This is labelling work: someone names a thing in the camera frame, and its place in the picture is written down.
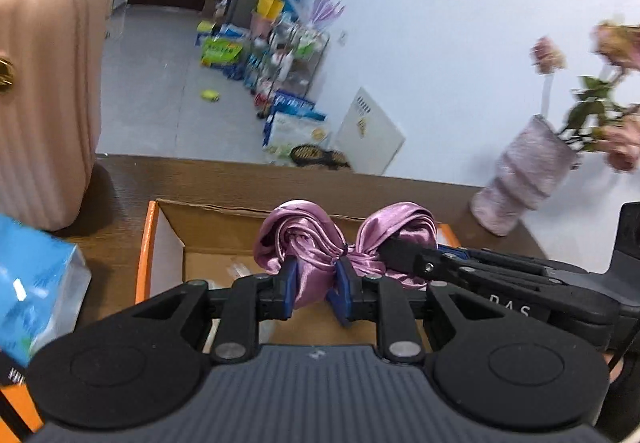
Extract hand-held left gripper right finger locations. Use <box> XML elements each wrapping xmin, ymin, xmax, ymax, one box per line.
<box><xmin>327</xmin><ymin>257</ymin><xmax>503</xmax><ymax>366</ymax></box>

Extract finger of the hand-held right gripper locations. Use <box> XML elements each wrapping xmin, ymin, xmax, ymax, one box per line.
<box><xmin>377</xmin><ymin>234</ymin><xmax>551</xmax><ymax>297</ymax></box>
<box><xmin>437</xmin><ymin>245</ymin><xmax>599</xmax><ymax>277</ymax></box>

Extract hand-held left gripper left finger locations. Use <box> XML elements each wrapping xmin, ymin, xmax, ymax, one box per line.
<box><xmin>129</xmin><ymin>256</ymin><xmax>301</xmax><ymax>366</ymax></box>

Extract pink satin hair band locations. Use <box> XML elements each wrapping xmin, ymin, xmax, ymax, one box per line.
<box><xmin>252</xmin><ymin>199</ymin><xmax>439</xmax><ymax>310</ymax></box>

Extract orange cardboard box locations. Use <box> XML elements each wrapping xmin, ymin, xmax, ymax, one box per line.
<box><xmin>135</xmin><ymin>199</ymin><xmax>461</xmax><ymax>359</ymax></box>

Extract person's right hand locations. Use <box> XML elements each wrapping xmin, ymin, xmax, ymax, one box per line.
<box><xmin>602</xmin><ymin>348</ymin><xmax>632</xmax><ymax>388</ymax></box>

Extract pink textured vase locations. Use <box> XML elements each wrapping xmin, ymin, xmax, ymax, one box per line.
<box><xmin>470</xmin><ymin>114</ymin><xmax>581</xmax><ymax>237</ymax></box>

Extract dark patterned slippers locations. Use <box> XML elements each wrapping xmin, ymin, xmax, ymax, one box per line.
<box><xmin>290</xmin><ymin>144</ymin><xmax>351</xmax><ymax>170</ymax></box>

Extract white leaning board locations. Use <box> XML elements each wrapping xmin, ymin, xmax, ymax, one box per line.
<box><xmin>334</xmin><ymin>87</ymin><xmax>406</xmax><ymax>174</ymax></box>

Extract white carton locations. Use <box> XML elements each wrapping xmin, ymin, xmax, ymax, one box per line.
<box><xmin>262</xmin><ymin>112</ymin><xmax>331</xmax><ymax>159</ymax></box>

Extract dried pink rose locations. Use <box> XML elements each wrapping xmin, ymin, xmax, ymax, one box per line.
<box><xmin>591</xmin><ymin>20</ymin><xmax>640</xmax><ymax>73</ymax></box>
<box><xmin>531</xmin><ymin>37</ymin><xmax>567</xmax><ymax>116</ymax></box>
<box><xmin>600</xmin><ymin>116</ymin><xmax>640</xmax><ymax>173</ymax></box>

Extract green rose leaves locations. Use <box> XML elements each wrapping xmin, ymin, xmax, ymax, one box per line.
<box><xmin>557</xmin><ymin>76</ymin><xmax>636</xmax><ymax>154</ymax></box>

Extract blue and white box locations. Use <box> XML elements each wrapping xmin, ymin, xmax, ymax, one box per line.
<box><xmin>272</xmin><ymin>90</ymin><xmax>327</xmax><ymax>122</ymax></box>

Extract green pet food bag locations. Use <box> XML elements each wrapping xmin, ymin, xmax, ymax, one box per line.
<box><xmin>201</xmin><ymin>36</ymin><xmax>246</xmax><ymax>69</ymax></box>

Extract blue tissue pack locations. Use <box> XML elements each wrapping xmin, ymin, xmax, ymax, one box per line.
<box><xmin>0</xmin><ymin>213</ymin><xmax>93</xmax><ymax>369</ymax></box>

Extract pink bin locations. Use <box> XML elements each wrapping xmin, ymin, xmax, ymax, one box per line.
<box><xmin>250</xmin><ymin>10</ymin><xmax>274</xmax><ymax>37</ymax></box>

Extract small brown carton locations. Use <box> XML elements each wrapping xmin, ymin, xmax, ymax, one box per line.
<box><xmin>204</xmin><ymin>0</ymin><xmax>231</xmax><ymax>22</ymax></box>

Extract orange cardboard strip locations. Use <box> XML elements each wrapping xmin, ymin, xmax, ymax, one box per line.
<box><xmin>0</xmin><ymin>353</ymin><xmax>44</xmax><ymax>443</ymax></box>

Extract pink ribbed suitcase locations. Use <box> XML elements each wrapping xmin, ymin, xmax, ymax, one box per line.
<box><xmin>0</xmin><ymin>0</ymin><xmax>110</xmax><ymax>231</ymax></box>

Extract wire shelf cart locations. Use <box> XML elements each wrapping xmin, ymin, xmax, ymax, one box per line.
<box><xmin>245</xmin><ymin>18</ymin><xmax>331</xmax><ymax>100</ymax></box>

